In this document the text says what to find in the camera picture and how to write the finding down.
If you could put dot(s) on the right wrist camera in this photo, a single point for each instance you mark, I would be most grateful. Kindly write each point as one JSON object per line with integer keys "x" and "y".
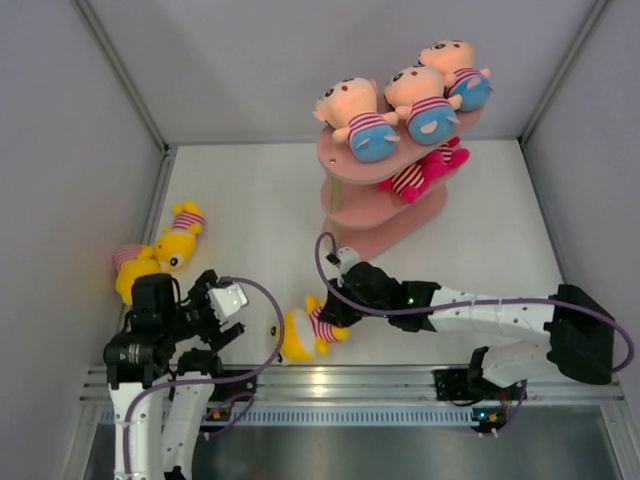
{"x": 343, "y": 259}

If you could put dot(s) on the white slotted cable duct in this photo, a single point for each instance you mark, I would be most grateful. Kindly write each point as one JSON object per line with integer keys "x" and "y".
{"x": 264, "y": 415}

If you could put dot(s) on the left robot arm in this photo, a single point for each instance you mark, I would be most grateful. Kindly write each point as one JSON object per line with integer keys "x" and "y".
{"x": 161, "y": 370}

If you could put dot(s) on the yellow plush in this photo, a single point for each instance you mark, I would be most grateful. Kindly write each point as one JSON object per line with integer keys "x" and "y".
{"x": 306, "y": 336}
{"x": 176, "y": 245}

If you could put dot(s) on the pink three-tier shelf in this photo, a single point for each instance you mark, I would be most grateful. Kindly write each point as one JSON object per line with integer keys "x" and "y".
{"x": 361, "y": 215}

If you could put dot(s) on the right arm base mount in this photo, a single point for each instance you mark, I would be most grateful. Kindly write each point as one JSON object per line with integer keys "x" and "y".
{"x": 466, "y": 386}

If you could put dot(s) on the large boy plush doll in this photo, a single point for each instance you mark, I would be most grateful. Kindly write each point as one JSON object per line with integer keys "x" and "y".
{"x": 455, "y": 60}

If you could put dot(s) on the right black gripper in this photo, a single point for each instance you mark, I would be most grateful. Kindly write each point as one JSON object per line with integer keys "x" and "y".
{"x": 336, "y": 314}

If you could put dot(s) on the yellow plush corner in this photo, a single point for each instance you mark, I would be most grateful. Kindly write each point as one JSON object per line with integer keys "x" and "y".
{"x": 132, "y": 262}

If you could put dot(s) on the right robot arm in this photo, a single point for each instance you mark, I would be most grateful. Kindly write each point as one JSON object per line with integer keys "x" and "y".
{"x": 567, "y": 332}

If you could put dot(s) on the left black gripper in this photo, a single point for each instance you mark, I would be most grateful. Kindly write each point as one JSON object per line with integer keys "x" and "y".
{"x": 199, "y": 292}

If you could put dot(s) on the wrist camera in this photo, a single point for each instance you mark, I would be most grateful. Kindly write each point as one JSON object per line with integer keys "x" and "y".
{"x": 227, "y": 300}
{"x": 343, "y": 259}

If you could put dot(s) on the small boy plush doll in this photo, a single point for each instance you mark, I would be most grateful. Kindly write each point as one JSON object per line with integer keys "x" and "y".
{"x": 350, "y": 108}

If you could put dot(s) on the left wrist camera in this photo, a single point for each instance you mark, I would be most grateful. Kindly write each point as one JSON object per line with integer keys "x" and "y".
{"x": 227, "y": 300}

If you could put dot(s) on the white pink plush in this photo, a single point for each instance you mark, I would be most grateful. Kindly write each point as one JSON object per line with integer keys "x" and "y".
{"x": 411, "y": 182}

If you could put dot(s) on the aluminium mounting rail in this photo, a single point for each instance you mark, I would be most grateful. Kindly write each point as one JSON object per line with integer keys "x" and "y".
{"x": 402, "y": 384}

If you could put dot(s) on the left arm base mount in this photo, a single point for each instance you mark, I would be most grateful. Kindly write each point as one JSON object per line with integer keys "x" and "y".
{"x": 224, "y": 391}

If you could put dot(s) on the white pink plush glasses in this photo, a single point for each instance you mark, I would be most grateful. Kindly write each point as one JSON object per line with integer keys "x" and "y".
{"x": 451, "y": 155}

